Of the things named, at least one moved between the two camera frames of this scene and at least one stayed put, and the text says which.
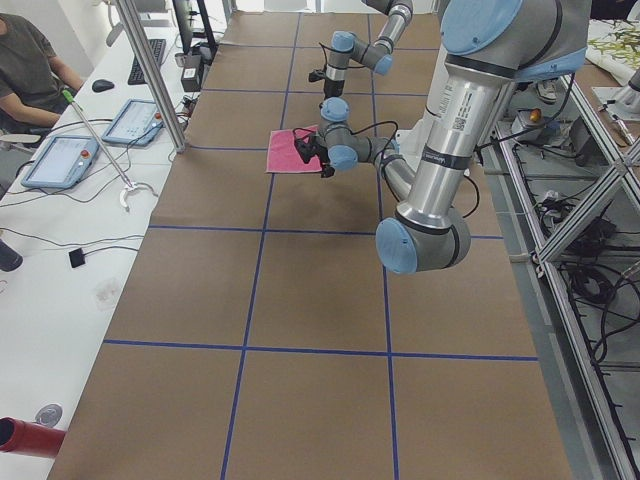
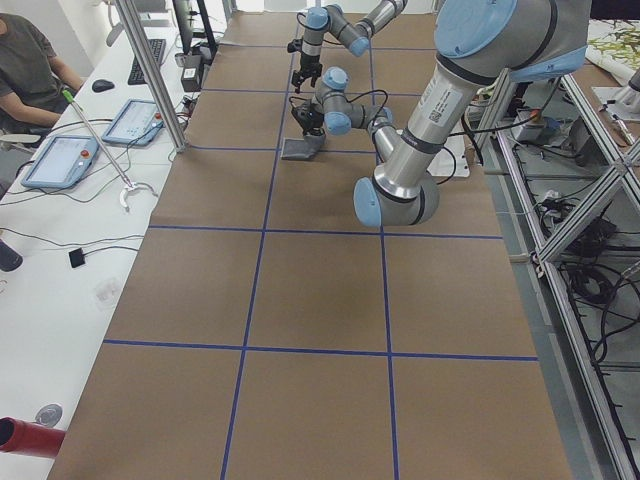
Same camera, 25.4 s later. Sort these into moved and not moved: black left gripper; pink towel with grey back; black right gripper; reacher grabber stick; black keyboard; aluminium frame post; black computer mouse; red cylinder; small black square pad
Moved: pink towel with grey back; black right gripper; black left gripper
Not moved: black computer mouse; reacher grabber stick; black keyboard; red cylinder; aluminium frame post; small black square pad
